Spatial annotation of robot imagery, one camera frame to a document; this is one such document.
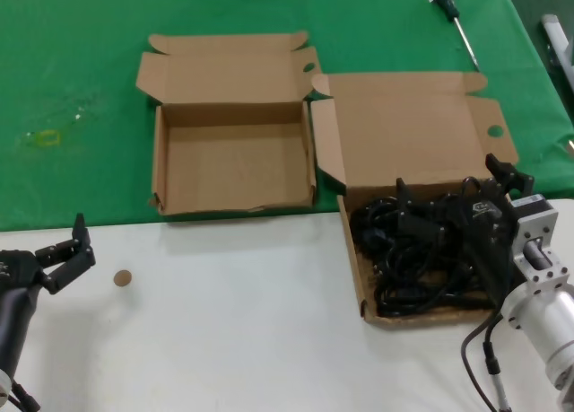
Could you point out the white metal bar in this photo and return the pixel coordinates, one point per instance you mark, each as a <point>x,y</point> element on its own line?
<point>556,35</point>

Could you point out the cardboard box with open lid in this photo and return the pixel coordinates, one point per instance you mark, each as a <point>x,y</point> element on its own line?
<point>403,129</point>

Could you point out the small brown cardboard disc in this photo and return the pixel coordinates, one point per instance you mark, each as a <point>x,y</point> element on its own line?
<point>123,278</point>

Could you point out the cardboard box with torn edge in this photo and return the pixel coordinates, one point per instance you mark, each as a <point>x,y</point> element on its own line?
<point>233,160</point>

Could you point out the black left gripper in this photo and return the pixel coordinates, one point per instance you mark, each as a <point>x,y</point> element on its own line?
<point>18,270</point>

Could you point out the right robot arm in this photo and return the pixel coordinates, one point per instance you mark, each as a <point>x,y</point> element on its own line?
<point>542,295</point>

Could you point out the green tablecloth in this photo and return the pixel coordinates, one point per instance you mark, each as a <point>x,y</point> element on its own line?
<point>89,48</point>

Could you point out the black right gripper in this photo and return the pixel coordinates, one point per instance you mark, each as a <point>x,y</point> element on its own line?
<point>486,232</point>

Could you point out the small white object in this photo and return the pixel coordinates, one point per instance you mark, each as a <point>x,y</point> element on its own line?
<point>570,145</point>

